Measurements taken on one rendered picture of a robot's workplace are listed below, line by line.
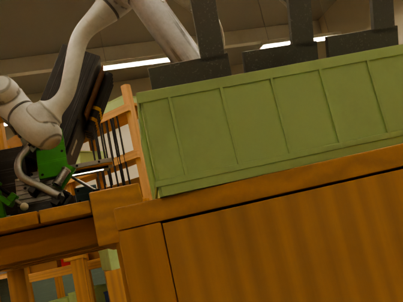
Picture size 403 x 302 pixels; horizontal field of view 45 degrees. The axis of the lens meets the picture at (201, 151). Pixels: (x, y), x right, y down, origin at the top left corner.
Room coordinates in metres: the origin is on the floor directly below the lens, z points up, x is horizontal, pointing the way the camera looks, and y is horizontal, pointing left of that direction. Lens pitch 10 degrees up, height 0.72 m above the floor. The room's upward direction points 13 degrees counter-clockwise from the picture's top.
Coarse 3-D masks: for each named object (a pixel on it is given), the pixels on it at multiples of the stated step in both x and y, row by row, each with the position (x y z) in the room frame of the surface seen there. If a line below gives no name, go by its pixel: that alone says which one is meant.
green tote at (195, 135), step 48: (384, 48) 0.81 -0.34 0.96; (144, 96) 0.75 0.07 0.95; (192, 96) 0.77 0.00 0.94; (240, 96) 0.78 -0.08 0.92; (288, 96) 0.79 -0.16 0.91; (336, 96) 0.80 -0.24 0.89; (384, 96) 0.81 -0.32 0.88; (144, 144) 0.88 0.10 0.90; (192, 144) 0.77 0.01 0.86; (240, 144) 0.78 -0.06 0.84; (288, 144) 0.78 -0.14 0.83; (336, 144) 0.79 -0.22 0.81; (384, 144) 0.81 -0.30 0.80
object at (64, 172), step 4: (64, 168) 1.88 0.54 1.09; (68, 168) 1.89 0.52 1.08; (60, 172) 1.88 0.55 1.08; (64, 172) 1.88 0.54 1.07; (68, 172) 1.89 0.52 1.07; (60, 176) 1.87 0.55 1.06; (64, 176) 1.88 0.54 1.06; (56, 180) 1.86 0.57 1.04; (60, 180) 1.87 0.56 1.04; (60, 184) 1.87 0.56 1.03
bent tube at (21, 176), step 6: (24, 150) 1.89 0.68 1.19; (30, 150) 1.90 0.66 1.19; (18, 156) 1.88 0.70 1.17; (24, 156) 1.89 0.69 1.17; (18, 162) 1.87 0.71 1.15; (18, 168) 1.87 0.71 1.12; (18, 174) 1.86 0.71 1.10; (24, 174) 1.86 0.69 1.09; (24, 180) 1.86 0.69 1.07; (30, 180) 1.85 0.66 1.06; (36, 180) 1.86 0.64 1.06; (36, 186) 1.85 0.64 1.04; (42, 186) 1.85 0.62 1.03; (48, 186) 1.86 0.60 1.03; (48, 192) 1.85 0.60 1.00; (54, 192) 1.85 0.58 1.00; (60, 192) 1.85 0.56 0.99
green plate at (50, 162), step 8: (64, 144) 1.95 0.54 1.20; (40, 152) 1.93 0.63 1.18; (48, 152) 1.93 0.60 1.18; (56, 152) 1.94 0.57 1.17; (64, 152) 1.94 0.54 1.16; (40, 160) 1.92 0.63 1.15; (48, 160) 1.92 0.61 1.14; (56, 160) 1.93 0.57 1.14; (64, 160) 1.93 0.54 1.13; (40, 168) 1.91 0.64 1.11; (48, 168) 1.91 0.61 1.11; (56, 168) 1.92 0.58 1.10; (40, 176) 1.90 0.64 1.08; (48, 176) 1.90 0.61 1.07; (56, 176) 1.91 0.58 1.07
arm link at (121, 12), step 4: (108, 0) 1.59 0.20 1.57; (112, 0) 1.59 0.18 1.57; (116, 0) 1.58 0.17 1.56; (120, 0) 1.57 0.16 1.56; (112, 4) 1.59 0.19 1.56; (116, 4) 1.60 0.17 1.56; (120, 4) 1.59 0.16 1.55; (124, 4) 1.59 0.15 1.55; (116, 8) 1.60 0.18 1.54; (120, 8) 1.61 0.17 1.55; (124, 8) 1.62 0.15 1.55; (128, 8) 1.63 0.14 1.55; (132, 8) 1.66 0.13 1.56; (116, 12) 1.61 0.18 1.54; (120, 12) 1.62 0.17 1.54; (124, 12) 1.63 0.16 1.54; (120, 16) 1.64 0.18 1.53
